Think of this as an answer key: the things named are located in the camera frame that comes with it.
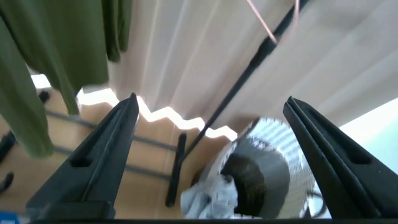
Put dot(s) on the black clothes rack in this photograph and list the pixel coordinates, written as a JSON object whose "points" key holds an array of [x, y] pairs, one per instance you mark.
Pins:
{"points": [[239, 81]]}

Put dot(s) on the pale grey garment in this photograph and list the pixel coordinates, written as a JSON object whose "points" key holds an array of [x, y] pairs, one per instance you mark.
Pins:
{"points": [[214, 196]]}

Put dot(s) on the green printed t-shirt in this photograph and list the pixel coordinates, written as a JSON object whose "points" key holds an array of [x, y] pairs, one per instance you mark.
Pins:
{"points": [[62, 40]]}

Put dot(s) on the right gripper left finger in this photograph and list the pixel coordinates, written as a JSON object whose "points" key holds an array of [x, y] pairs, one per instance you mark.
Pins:
{"points": [[93, 174]]}

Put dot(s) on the pink clothes hanger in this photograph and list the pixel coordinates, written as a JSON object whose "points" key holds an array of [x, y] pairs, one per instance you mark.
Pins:
{"points": [[262, 21]]}

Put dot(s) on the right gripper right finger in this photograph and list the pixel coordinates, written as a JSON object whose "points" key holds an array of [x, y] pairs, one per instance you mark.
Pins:
{"points": [[351, 183]]}

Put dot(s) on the white laundry basket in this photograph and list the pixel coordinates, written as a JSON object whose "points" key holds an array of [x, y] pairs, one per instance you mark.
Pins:
{"points": [[276, 174]]}

